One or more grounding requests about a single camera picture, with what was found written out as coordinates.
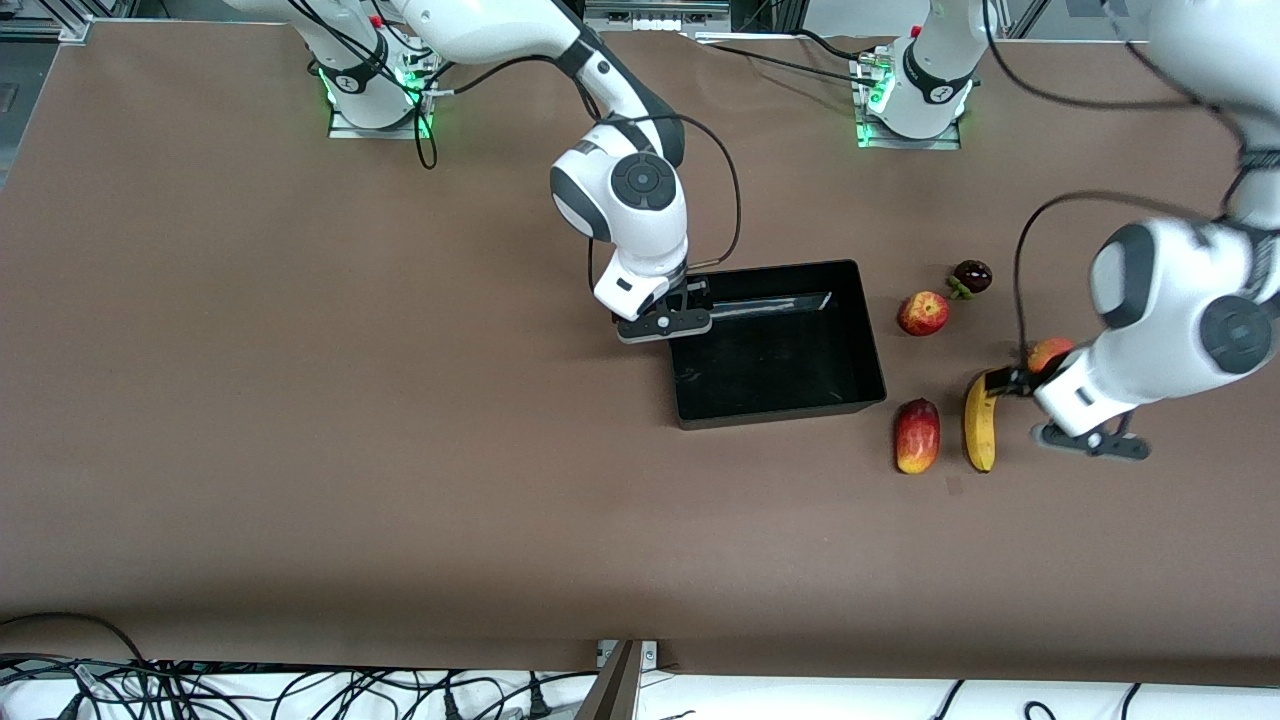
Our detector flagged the yellow banana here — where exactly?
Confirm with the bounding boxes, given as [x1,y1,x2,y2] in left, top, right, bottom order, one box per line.
[962,369,999,474]

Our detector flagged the small red yellow apple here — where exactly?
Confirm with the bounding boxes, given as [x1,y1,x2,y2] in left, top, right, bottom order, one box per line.
[896,290,952,338]

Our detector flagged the black plastic tray box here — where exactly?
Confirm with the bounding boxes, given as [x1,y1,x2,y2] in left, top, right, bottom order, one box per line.
[664,260,889,432]

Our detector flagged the red yellow mango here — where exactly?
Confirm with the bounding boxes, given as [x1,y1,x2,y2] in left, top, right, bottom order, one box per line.
[893,397,942,476]

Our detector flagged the dark purple mangosteen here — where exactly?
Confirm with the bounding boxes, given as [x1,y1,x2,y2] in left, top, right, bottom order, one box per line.
[948,259,995,301]

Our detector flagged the white power strip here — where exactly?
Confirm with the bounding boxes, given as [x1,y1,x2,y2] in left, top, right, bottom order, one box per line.
[584,0,732,32]

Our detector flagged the grey metal strut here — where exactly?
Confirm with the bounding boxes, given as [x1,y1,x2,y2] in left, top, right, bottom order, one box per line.
[574,640,644,720]

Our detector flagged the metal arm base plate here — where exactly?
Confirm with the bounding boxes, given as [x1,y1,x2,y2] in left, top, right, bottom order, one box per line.
[328,95,434,141]
[855,105,964,152]

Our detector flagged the long black base cable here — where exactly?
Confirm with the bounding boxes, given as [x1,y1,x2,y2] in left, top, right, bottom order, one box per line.
[698,41,865,84]

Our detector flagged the short black base cable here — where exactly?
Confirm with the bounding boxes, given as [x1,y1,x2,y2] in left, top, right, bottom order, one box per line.
[794,27,873,62]

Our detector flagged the small metal bracket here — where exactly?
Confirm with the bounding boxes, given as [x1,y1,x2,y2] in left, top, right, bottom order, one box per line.
[596,639,660,670]

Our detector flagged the black cable tangle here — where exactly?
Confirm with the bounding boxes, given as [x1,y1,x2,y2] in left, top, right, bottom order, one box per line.
[0,654,603,720]

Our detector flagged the black arched floor cable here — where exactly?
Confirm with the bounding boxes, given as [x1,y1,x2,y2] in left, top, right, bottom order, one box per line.
[0,611,153,670]

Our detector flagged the aluminium frame profile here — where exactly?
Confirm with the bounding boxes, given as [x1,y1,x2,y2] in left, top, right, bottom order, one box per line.
[0,13,94,47]

